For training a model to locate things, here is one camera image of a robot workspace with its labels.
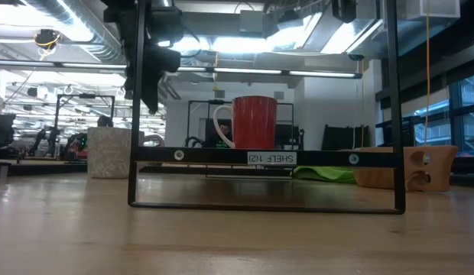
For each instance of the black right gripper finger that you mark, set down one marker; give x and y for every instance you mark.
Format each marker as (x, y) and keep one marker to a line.
(344, 10)

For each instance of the beige patterned mug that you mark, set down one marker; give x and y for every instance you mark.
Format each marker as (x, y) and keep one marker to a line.
(109, 153)

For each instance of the black background robot arm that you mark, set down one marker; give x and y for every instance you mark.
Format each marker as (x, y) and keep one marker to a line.
(53, 141)

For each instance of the person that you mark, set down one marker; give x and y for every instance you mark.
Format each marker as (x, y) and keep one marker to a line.
(105, 121)
(224, 133)

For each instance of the red background machine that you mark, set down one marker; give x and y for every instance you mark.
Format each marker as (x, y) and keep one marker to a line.
(78, 151)

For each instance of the long hanging light bar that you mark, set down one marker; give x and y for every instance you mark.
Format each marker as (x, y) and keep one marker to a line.
(244, 71)

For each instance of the grey ceiling box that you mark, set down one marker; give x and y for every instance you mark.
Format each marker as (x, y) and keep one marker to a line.
(252, 22)

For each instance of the white ceiling unit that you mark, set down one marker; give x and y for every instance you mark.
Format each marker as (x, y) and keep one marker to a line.
(443, 9)

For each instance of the black background chairs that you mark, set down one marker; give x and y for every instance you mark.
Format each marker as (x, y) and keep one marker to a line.
(340, 137)

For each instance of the dark background monitor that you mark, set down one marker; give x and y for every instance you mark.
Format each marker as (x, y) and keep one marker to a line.
(3, 131)

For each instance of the green cloth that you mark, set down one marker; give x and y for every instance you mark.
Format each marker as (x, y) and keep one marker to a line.
(325, 175)

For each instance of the black background station frame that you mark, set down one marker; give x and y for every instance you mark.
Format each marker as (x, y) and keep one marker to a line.
(86, 96)

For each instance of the black security camera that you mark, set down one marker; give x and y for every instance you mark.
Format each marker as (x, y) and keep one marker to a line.
(355, 57)

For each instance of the silver ventilation duct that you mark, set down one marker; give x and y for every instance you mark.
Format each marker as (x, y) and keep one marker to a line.
(88, 30)

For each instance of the black aluminium rig frame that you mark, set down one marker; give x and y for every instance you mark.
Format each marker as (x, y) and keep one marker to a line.
(46, 169)

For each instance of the black metal shelf frame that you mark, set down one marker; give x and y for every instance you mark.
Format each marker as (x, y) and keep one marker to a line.
(317, 157)

